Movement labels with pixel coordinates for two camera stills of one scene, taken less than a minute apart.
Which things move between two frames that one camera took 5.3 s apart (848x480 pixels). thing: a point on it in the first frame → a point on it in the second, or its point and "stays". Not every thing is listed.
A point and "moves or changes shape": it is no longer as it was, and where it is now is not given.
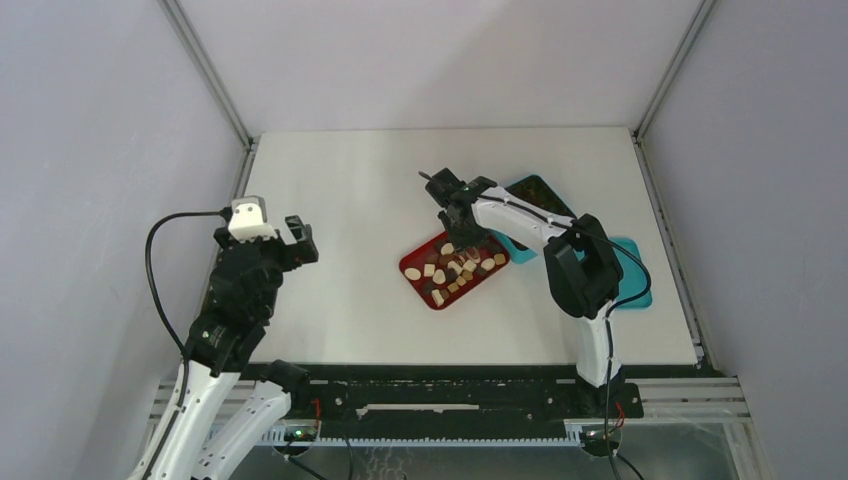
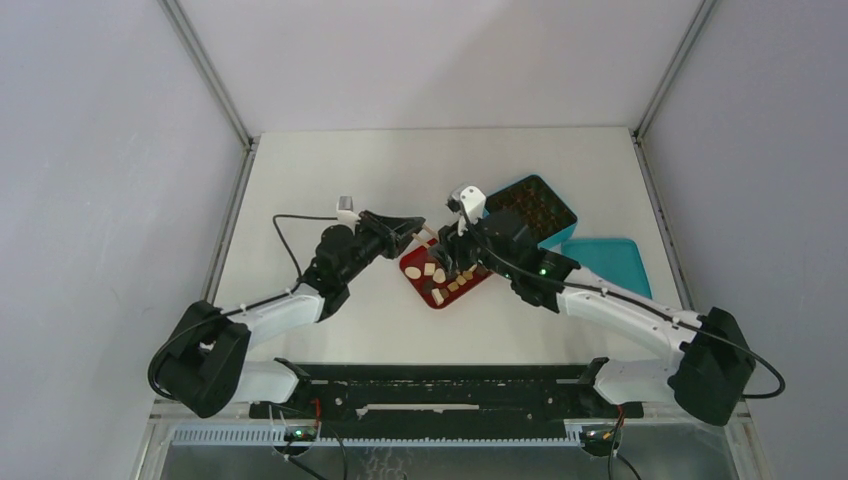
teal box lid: x=634 y=277 stays
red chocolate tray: x=437 y=272 stays
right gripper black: x=463 y=241 → x=449 y=242
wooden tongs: x=472 y=252 moves or changes shape
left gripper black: x=296 y=254 → x=393 y=233
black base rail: x=459 y=398 stays
